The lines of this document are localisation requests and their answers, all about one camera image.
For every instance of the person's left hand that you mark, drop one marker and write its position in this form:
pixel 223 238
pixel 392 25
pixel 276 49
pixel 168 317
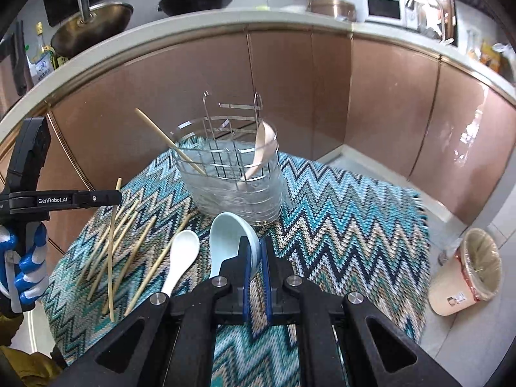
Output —
pixel 34 274

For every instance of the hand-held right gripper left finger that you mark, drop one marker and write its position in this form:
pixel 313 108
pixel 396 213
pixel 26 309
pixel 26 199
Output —
pixel 246 290

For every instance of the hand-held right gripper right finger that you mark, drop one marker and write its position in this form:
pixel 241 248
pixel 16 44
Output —
pixel 265 290

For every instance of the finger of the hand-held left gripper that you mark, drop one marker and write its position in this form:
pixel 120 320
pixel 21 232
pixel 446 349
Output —
pixel 100 198

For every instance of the white ceramic spoon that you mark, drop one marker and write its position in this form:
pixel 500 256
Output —
pixel 183 250

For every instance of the light blue ceramic spoon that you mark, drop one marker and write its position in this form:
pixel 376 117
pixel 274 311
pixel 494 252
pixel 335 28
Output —
pixel 225 234

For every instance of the yellow oil bottle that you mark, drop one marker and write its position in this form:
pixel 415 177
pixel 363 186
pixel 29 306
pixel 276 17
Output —
pixel 44 44

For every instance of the copper rice cooker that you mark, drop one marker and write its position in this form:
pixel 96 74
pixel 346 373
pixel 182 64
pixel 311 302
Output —
pixel 334 8

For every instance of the white microwave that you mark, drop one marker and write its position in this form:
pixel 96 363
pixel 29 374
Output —
pixel 383 8

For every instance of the brass wok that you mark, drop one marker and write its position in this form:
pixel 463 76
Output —
pixel 92 24

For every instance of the black knife holder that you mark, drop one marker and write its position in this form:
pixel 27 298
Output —
pixel 18 60

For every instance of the chrome faucet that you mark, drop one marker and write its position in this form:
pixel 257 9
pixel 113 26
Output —
pixel 443 20

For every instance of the zigzag woven mat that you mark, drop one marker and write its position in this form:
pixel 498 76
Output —
pixel 342 229

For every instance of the plastic bags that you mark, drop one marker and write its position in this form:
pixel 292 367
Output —
pixel 496 58

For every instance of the pink spoon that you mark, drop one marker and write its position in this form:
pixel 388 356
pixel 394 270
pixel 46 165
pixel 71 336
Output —
pixel 264 141

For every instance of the pink trash bin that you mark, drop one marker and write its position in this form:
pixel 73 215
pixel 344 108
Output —
pixel 451 286

